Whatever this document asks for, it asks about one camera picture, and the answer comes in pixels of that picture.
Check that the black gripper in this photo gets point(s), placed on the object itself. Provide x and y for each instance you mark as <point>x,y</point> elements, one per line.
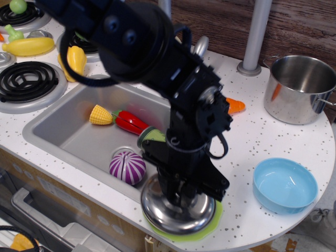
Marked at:
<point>185,173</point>

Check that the shiny steel pot lid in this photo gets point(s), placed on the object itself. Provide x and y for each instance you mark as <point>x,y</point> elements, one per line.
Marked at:
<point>152,195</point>

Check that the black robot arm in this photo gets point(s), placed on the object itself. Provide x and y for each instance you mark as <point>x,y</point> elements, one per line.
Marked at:
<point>137,42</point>

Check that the stainless steel pot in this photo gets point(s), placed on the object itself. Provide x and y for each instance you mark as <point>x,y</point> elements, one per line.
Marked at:
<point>298,88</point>

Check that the light green plastic plate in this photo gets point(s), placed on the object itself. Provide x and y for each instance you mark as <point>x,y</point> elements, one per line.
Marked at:
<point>210,225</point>

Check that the purple striped toy onion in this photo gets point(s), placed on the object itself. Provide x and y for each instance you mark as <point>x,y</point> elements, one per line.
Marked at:
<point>128,167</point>

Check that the green toy food can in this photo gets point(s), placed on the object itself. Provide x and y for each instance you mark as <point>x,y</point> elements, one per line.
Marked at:
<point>151,133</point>

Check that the red toy chili pepper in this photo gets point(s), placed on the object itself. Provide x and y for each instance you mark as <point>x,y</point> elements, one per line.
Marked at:
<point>129,122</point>

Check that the orange toy carrot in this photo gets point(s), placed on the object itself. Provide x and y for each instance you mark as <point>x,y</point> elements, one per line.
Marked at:
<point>235,106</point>

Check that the light blue plastic bowl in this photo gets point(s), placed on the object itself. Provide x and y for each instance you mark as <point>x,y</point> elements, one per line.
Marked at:
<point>284,186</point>

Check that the yellow toy corn piece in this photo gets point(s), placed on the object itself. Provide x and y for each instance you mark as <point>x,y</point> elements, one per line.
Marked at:
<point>100,116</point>

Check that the grey toy sink basin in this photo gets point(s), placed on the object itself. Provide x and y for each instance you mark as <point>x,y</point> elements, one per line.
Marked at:
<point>64,131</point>

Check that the silver toy faucet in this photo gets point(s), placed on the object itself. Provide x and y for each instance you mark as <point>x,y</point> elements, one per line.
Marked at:
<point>201,46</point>

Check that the back right stove burner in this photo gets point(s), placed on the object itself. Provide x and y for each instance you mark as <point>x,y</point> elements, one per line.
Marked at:
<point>90,50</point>

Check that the yellow toy bell pepper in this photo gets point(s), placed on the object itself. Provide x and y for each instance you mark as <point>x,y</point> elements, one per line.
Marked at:
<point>76,59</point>

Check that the yellow toy below counter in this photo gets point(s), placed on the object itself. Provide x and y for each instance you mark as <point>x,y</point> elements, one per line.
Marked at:
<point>22,243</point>

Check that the front black stove burner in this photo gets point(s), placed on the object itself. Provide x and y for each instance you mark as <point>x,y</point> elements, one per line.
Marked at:
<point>30,86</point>

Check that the yellow toy squash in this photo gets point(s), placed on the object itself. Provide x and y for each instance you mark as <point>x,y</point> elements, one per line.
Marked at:
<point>29,46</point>

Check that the silver stove knob middle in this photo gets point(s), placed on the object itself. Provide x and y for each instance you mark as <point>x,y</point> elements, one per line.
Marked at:
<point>39,34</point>

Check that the silver stove knob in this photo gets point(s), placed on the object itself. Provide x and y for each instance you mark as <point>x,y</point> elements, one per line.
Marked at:
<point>6,60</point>
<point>39,34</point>

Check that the silver stove knob left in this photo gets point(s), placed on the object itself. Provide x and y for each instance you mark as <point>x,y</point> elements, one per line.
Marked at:
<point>6,60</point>

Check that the back left stove burner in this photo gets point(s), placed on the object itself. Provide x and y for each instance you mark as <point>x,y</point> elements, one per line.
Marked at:
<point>32,19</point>

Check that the small green toy gourd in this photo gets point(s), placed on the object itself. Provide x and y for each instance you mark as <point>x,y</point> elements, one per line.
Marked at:
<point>13,34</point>

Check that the green toy ball fruit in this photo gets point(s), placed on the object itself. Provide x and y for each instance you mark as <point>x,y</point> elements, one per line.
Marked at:
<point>18,6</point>

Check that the grey oven door handle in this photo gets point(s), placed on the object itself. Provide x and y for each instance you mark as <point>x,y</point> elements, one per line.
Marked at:
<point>56,224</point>

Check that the grey post right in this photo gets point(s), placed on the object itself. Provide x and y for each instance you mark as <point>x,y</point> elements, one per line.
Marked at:
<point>249,66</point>

